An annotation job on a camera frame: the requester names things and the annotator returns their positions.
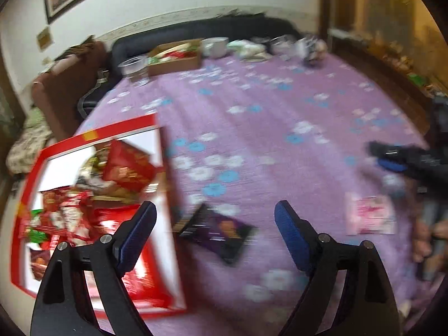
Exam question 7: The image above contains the pink Lotso snack packet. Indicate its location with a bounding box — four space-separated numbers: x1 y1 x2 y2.
345 193 396 236

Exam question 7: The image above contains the dark purple snack packet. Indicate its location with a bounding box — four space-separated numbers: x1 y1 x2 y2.
173 202 257 265

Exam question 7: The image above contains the person's right hand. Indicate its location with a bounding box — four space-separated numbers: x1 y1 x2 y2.
412 197 447 282

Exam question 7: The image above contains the red gift box tray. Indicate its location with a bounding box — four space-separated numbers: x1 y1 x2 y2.
11 113 187 319

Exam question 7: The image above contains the beige green snack packet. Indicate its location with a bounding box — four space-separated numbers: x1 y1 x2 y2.
74 146 116 196

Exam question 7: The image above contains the red gold snack packet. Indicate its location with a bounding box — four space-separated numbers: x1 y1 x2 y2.
102 140 158 192

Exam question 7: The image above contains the dark brown cookie packet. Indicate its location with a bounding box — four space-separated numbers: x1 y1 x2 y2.
30 249 51 281

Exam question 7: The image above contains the purple floral tablecloth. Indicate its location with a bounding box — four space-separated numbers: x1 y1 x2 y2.
80 55 423 335

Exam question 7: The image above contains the patterned blanket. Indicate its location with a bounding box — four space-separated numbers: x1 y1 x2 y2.
6 107 53 174

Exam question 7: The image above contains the wooden cabinet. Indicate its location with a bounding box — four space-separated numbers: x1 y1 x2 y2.
320 0 447 134

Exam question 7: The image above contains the clear glass jar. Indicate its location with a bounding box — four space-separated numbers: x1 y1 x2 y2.
270 34 296 61

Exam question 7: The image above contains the brown armchair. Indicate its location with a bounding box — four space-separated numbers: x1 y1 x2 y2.
31 38 107 141

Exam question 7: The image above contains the clear plastic cup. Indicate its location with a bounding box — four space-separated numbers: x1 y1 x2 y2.
118 55 150 87

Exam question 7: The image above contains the white crumpled tissue pile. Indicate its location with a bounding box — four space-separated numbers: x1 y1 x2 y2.
227 39 272 62

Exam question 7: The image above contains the brown cardboard snack box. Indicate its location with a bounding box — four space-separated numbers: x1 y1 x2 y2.
147 39 202 77

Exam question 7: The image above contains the black leather sofa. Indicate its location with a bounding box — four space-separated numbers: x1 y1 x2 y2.
78 13 304 121

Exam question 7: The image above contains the white ceramic mug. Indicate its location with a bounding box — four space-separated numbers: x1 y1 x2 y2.
200 36 229 59

